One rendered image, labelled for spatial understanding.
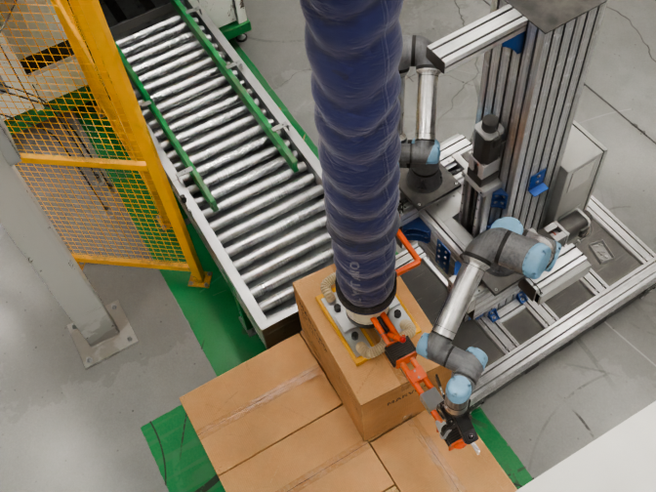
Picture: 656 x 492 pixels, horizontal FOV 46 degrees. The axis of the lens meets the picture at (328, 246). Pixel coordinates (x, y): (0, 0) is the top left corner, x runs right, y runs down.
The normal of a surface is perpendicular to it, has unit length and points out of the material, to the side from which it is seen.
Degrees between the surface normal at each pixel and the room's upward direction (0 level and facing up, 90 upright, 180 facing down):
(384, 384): 0
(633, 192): 0
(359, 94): 96
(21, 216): 88
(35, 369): 0
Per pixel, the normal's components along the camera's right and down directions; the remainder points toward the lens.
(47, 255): 0.50, 0.71
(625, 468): -0.07, -0.55
